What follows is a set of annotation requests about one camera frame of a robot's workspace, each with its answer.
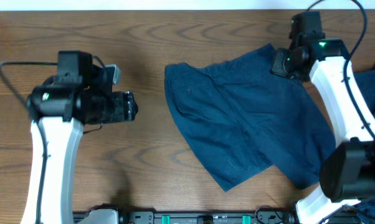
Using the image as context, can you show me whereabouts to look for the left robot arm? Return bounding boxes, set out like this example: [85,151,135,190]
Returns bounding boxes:
[22,51,138,223]

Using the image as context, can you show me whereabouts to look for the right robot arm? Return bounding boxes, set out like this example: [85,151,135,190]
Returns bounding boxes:
[271,11,375,223]

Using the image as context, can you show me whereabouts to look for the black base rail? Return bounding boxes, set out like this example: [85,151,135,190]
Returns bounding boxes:
[72,205,359,224]

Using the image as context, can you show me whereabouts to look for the dark blue shorts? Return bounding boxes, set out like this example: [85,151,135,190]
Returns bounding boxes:
[164,44,335,191]

